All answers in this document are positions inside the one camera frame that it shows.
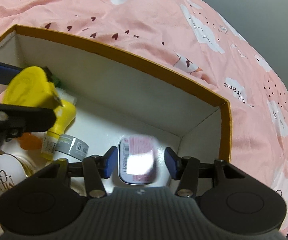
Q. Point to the pink labelled tin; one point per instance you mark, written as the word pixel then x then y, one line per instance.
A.
pixel 137 159

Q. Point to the orange cardboard box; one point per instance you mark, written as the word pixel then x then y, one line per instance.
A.
pixel 118 93

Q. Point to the yellow bulb-shaped bottle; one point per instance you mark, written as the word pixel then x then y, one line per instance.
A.
pixel 65 114

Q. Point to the white paper tea sachet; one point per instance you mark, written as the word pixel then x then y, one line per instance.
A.
pixel 64 95

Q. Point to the pink printed bed quilt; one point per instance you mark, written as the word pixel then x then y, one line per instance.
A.
pixel 190 36

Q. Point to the white round compact case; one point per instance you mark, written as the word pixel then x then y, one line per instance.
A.
pixel 13 170

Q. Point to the yellow tape measure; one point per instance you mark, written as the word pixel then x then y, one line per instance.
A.
pixel 32 87

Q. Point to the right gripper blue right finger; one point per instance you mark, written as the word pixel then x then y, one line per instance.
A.
pixel 173 163

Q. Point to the orange small object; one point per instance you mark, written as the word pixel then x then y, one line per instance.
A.
pixel 29 142

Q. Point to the grey white cream jar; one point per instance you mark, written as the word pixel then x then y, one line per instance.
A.
pixel 71 148

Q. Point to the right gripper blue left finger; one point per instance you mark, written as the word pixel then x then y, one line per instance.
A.
pixel 110 162

